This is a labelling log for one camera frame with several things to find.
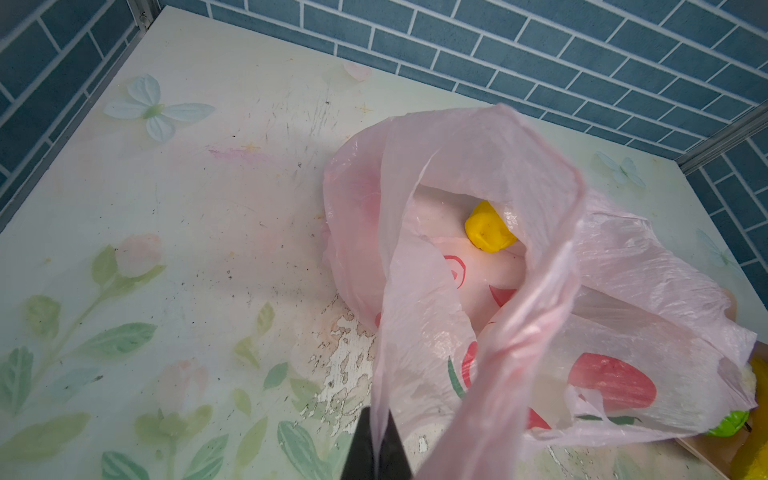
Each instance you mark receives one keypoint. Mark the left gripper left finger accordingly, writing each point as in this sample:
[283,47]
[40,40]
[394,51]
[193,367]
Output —
[360,464]

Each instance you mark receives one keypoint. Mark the green fake fruit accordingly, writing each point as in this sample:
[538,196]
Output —
[730,425]

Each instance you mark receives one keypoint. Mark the yellow fake banana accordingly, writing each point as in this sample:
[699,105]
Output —
[750,460]

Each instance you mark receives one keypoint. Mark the pink plastic bag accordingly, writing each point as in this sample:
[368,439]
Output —
[602,336]

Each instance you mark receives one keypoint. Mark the left metal corner post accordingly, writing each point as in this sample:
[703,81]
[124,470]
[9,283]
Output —
[145,12]

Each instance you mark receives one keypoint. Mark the small yellow fake fruit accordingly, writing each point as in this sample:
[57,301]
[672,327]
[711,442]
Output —
[487,231]

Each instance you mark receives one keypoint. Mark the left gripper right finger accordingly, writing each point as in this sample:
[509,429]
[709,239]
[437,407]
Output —
[392,463]

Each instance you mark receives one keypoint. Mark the right metal corner post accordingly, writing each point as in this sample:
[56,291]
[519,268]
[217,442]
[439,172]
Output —
[703,153]

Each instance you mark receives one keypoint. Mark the metal corner post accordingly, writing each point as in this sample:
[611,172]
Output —
[145,12]
[703,153]

